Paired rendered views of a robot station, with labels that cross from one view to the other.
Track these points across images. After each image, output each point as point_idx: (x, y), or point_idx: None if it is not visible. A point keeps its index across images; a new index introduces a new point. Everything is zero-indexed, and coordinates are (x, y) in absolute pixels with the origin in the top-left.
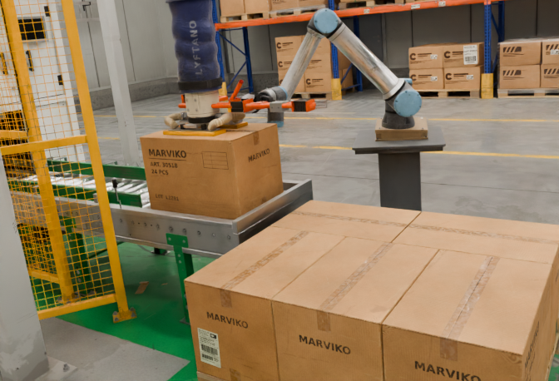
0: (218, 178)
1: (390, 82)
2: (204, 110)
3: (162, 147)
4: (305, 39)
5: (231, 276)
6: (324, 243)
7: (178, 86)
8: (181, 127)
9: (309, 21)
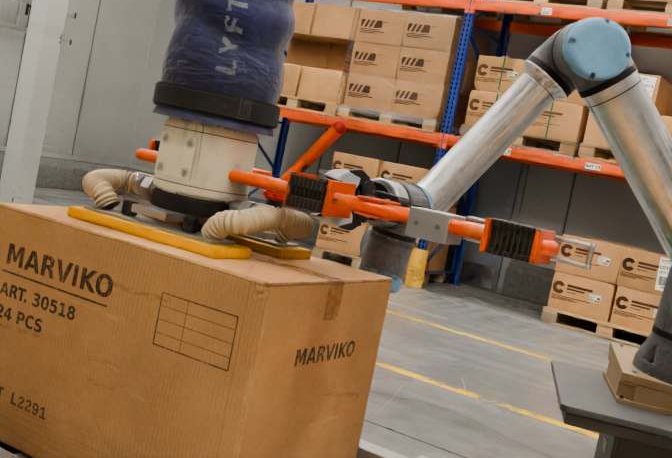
0: (186, 390)
1: None
2: (206, 179)
3: (50, 249)
4: (515, 89)
5: None
6: None
7: (154, 95)
8: (125, 210)
9: (537, 48)
